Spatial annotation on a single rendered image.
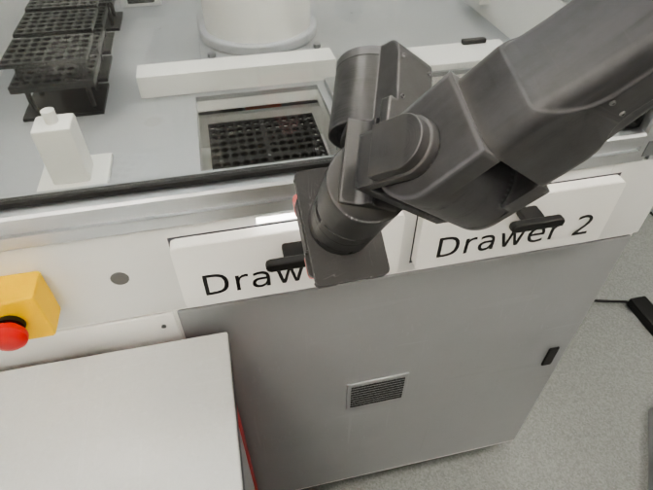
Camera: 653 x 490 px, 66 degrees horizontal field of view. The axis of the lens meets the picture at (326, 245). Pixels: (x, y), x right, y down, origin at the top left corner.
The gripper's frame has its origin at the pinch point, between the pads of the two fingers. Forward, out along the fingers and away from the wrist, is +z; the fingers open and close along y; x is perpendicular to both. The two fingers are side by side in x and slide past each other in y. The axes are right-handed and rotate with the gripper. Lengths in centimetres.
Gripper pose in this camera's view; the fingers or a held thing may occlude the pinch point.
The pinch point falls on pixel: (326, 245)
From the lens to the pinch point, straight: 51.7
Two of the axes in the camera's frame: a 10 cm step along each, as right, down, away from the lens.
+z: -1.4, 2.1, 9.7
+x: -9.7, 1.7, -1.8
